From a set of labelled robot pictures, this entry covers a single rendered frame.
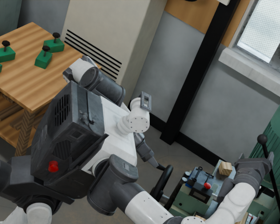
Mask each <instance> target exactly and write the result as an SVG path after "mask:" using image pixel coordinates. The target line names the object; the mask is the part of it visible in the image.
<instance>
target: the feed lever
mask: <svg viewBox="0 0 280 224"><path fill-rule="evenodd" d="M257 141H258V143H259V144H261V145H262V148H263V152H264V156H265V158H266V159H267V158H268V156H269V155H268V151H267V147H266V143H267V141H268V138H267V136H266V135H265V134H260V135H259V136H258V137H257ZM269 175H270V178H271V182H272V186H273V190H274V193H275V197H276V201H277V205H278V209H279V212H280V196H279V193H278V189H277V185H276V181H275V177H274V174H273V170H272V169H271V170H270V172H269ZM277 224H280V219H279V220H278V223H277Z"/></svg>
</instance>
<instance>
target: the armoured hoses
mask: <svg viewBox="0 0 280 224"><path fill-rule="evenodd" d="M189 176H190V173H189V172H185V173H184V175H183V176H182V178H181V179H180V181H179V183H178V184H177V186H176V188H175V189H174V191H173V192H172V194H171V196H170V197H169V200H168V201H167V203H166V205H164V208H165V209H166V210H167V211H169V209H170V207H171V206H172V204H173V202H174V200H175V198H176V196H177V194H178V192H179V190H180V188H181V186H182V184H184V183H186V182H187V179H186V178H187V177H189Z"/></svg>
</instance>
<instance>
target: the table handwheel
mask: <svg viewBox="0 0 280 224"><path fill-rule="evenodd" d="M172 171H173V166H172V165H168V166H167V167H166V168H165V170H164V172H163V173H162V175H161V177H160V179H159V180H158V182H157V184H156V186H155V187H153V189H152V190H151V192H150V194H149V195H151V196H152V197H153V198H154V199H155V200H156V201H157V202H161V203H163V204H164V205H166V203H167V201H168V200H169V197H167V196H166V195H164V194H163V193H164V192H163V189H164V187H165V185H166V183H167V181H168V179H169V177H170V175H171V173H172Z"/></svg>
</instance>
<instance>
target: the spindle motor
mask: <svg viewBox="0 0 280 224"><path fill-rule="evenodd" d="M263 134H265V135H266V136H267V138H268V141H267V143H266V147H267V151H268V155H269V154H270V152H273V154H274V159H273V166H272V170H273V174H274V177H275V181H276V185H277V189H280V105H279V107H278V108H277V110H276V112H275V113H274V115H273V117H272V118H271V120H270V122H269V123H268V125H267V127H266V129H265V130H264V132H263ZM263 157H265V156H264V152H263V148H262V145H261V144H259V143H258V142H257V143H256V145H255V147H254V149H253V150H252V152H251V154H250V155H249V157H248V158H263ZM261 185H263V186H265V187H267V188H270V189H273V186H272V182H271V178H270V175H269V173H268V174H267V175H264V179H263V181H262V182H261Z"/></svg>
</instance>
